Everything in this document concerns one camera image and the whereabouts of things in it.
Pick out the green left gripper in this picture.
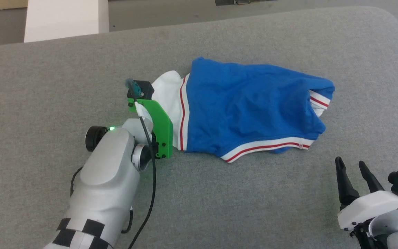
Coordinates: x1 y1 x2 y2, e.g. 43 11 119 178
127 98 174 159

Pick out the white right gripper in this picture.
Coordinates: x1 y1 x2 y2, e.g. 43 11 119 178
335 157 398 239

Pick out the blue shirt white red trim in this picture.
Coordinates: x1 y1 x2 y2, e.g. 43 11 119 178
151 57 335 163

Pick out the grey fabric sofa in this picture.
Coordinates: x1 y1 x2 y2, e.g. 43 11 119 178
0 6 398 249

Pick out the white box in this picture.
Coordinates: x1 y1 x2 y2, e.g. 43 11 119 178
24 0 110 43

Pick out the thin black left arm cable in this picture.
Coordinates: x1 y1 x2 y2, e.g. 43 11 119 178
127 100 157 249

